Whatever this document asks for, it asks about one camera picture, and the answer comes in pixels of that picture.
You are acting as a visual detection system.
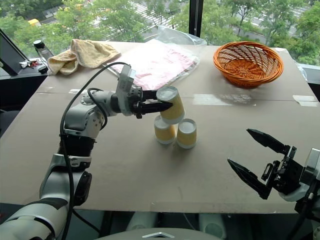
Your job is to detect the clear plastic bag pink contents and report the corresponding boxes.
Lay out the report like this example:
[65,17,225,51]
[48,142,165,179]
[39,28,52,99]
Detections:
[106,24,209,92]

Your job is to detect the black window frame post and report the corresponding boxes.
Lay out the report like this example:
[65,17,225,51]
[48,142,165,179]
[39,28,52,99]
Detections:
[188,0,204,39]

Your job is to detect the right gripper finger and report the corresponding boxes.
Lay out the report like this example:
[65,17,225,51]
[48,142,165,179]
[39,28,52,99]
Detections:
[246,128,291,155]
[227,157,273,200]

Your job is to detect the pale yellow towel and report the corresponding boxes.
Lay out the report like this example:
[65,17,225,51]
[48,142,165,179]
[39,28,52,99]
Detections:
[47,38,123,76]

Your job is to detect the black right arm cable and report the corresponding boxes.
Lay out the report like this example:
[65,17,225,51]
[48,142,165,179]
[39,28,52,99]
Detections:
[285,192,312,240]

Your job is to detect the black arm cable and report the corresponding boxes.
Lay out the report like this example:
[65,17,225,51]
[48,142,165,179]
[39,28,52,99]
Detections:
[285,192,312,240]
[59,61,129,240]

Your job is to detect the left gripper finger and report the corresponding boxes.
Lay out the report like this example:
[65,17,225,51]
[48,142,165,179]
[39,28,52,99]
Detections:
[133,100,174,116]
[142,89,159,101]

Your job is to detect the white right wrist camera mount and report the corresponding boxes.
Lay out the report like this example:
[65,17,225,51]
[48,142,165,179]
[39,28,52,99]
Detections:
[299,147,320,188]

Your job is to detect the black side table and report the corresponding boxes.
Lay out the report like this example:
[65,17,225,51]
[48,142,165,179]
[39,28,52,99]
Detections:
[0,66,49,112]

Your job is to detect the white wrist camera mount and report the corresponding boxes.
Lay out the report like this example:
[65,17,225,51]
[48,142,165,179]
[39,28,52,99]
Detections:
[116,64,137,117]
[299,147,320,188]

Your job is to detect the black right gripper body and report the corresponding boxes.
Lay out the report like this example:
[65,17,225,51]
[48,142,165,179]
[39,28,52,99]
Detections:
[261,145,305,195]

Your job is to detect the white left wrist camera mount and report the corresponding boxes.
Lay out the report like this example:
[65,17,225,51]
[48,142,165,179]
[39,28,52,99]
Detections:
[116,64,137,117]

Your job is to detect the silver robot torso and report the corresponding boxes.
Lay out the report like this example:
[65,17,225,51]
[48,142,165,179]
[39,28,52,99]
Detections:
[94,225,227,240]

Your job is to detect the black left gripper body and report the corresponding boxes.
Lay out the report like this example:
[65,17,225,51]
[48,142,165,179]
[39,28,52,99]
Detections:
[126,87,145,120]

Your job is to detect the yellow white paper cup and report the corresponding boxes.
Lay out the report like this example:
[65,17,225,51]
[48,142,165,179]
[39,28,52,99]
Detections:
[155,85,186,125]
[153,115,179,146]
[175,118,198,150]

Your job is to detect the clear bottle black cap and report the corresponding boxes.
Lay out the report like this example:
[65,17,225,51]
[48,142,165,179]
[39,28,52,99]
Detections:
[32,39,55,61]

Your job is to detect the black slanted panel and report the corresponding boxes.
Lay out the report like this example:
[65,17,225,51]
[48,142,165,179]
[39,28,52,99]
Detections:
[0,28,35,76]

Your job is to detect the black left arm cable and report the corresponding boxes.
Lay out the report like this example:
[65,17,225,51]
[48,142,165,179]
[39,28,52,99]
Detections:
[59,61,129,240]

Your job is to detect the orange woven basket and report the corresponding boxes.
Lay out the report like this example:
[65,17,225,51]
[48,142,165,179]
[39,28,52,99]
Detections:
[212,40,285,89]

